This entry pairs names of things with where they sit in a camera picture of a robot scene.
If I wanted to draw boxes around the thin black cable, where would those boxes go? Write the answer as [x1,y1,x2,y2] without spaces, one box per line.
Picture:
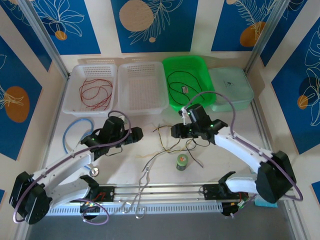
[141,138,182,172]
[185,138,204,169]
[167,82,207,106]
[166,70,203,101]

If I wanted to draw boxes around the thin red cable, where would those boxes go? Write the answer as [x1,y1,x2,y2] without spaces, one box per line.
[78,78,113,101]
[79,84,106,112]
[82,83,114,111]

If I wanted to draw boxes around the small green bottle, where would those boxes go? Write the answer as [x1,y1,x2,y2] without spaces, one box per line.
[176,153,190,172]

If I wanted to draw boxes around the white perforated plastic basket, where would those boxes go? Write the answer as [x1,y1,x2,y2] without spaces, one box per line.
[61,63,119,118]
[117,61,170,115]

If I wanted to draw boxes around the metal forceps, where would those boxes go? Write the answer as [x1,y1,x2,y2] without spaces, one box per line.
[123,162,155,220]

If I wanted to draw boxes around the blue stethoscope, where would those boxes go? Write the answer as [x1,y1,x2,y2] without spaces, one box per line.
[62,118,101,178]

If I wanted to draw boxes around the pale green lidded box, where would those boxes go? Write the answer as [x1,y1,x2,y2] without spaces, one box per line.
[207,66,255,113]

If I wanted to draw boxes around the green perforated plastic basket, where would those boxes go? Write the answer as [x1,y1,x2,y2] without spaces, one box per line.
[162,55,217,112]

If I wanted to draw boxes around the small circuit board with LEDs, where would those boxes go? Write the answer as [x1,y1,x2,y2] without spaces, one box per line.
[79,201,101,213]

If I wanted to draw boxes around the light blue wipes packet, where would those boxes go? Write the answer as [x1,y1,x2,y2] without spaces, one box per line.
[254,194,279,209]

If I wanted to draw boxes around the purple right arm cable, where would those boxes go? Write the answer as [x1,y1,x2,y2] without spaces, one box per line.
[181,91,304,218]

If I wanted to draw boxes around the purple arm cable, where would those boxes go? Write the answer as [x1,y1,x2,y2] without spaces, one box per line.
[181,91,304,218]
[12,110,132,224]

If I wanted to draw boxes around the aluminium side rail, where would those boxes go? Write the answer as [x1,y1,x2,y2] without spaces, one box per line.
[41,74,71,173]
[250,99,276,156]

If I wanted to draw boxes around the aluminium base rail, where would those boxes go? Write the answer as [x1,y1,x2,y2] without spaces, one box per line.
[47,182,296,203]

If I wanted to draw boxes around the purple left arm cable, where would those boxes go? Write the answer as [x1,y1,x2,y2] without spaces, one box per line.
[12,110,132,224]

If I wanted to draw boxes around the grey slotted cable duct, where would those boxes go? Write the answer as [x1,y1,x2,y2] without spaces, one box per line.
[46,201,224,215]

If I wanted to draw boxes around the purple cable loop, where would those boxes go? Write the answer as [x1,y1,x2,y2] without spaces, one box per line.
[81,198,111,225]

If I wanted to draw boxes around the aluminium frame post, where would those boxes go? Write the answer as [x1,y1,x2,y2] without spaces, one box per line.
[246,0,295,75]
[18,0,70,78]

